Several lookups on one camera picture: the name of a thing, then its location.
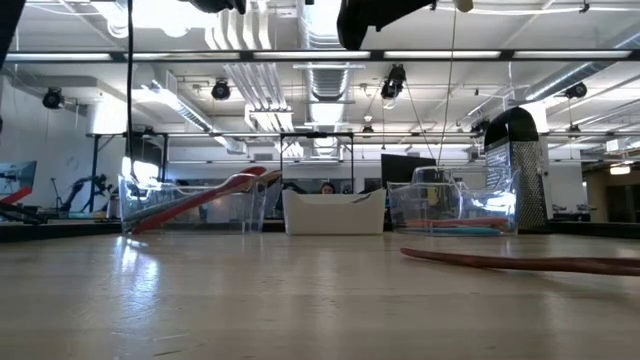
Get red silicone spoon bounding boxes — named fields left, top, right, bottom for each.
left=130, top=166, right=269, bottom=235

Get grey silicone spoon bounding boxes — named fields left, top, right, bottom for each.
left=122, top=174, right=251, bottom=224

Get pink silicone spatula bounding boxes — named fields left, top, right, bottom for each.
left=403, top=216, right=512, bottom=230

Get blue silicone spatula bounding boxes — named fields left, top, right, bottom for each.
left=407, top=227, right=504, bottom=238

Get brown wooden spoon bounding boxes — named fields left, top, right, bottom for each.
left=399, top=246, right=640, bottom=278

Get black overhead beam with lights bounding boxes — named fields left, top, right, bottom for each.
left=0, top=48, right=640, bottom=65

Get black ceiling spotlight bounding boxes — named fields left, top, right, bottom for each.
left=564, top=81, right=589, bottom=100
left=210, top=79, right=232, bottom=101
left=41, top=87, right=65, bottom=110
left=380, top=63, right=407, bottom=100

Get black monitor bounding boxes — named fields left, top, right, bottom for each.
left=380, top=153, right=437, bottom=190

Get clear plastic bin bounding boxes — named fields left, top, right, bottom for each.
left=387, top=164, right=520, bottom=238
left=118, top=172, right=275, bottom=235

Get white plastic bin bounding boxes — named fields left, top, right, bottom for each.
left=281, top=188, right=388, bottom=236

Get red bar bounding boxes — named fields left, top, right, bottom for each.
left=0, top=187, right=34, bottom=206

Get silver air duct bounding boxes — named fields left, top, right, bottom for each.
left=294, top=0, right=366, bottom=161

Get thin hanging cable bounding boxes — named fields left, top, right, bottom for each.
left=436, top=9, right=459, bottom=166

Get black background rig frame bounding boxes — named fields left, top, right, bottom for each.
left=278, top=131, right=356, bottom=194

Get metal box grater black handle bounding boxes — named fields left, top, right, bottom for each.
left=482, top=106, right=551, bottom=232

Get wall screen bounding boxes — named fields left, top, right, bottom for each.
left=0, top=160, right=39, bottom=196

